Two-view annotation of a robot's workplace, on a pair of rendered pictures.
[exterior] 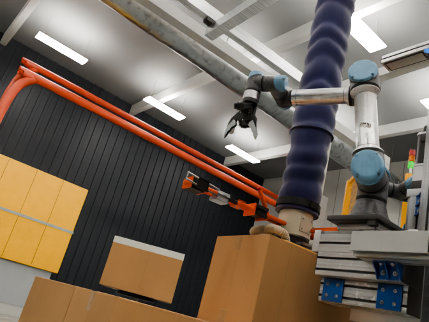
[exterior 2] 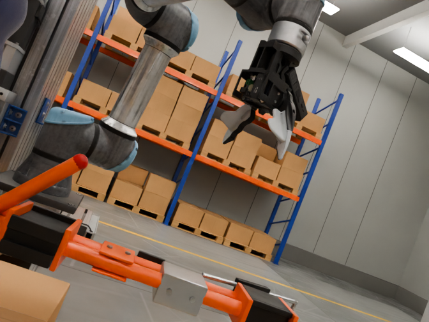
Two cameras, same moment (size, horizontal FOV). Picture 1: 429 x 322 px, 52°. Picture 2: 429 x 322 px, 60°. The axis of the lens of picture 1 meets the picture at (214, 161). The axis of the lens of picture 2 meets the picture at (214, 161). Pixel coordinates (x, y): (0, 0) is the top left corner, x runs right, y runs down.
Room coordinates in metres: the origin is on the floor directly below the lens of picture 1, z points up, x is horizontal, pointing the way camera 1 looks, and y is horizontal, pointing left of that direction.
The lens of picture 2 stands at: (2.45, 0.11, 1.24)
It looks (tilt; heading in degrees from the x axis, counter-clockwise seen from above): 3 degrees up; 200
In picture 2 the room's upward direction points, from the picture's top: 22 degrees clockwise
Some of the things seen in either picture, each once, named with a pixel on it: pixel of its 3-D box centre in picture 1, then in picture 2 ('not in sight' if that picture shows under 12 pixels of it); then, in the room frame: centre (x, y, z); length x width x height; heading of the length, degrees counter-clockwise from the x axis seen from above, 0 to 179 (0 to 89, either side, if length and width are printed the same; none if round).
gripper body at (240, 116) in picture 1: (248, 114); (269, 79); (1.79, -0.09, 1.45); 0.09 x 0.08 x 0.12; 152
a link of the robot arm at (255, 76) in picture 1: (255, 83); (301, 5); (1.78, -0.09, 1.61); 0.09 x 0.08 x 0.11; 60
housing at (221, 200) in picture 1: (219, 197); (179, 287); (1.90, -0.07, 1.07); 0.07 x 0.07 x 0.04; 29
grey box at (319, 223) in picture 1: (315, 211); not in sight; (3.49, -0.93, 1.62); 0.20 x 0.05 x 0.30; 122
